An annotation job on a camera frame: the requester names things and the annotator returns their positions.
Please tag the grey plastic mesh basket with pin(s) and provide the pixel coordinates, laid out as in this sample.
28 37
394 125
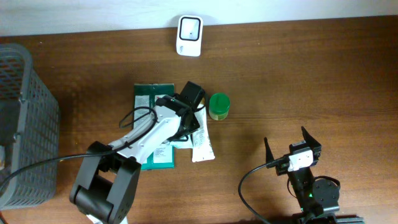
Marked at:
30 129

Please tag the green lid jar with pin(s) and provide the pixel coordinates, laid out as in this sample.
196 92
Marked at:
219 106

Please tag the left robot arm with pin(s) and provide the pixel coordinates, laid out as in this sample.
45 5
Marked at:
107 180

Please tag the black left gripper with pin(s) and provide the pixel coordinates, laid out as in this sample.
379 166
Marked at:
193 125

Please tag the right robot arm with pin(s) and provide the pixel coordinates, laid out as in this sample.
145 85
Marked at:
317 196

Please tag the white barcode scanner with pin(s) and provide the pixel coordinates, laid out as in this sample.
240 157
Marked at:
189 36

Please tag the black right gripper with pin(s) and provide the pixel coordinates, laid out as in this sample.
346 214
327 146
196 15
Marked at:
316 147

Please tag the white cream tube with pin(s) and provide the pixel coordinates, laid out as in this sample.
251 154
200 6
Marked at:
202 149

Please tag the light green wipes pack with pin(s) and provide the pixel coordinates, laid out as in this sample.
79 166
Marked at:
183 143

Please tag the green glove package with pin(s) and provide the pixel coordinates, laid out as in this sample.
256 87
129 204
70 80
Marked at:
146 95

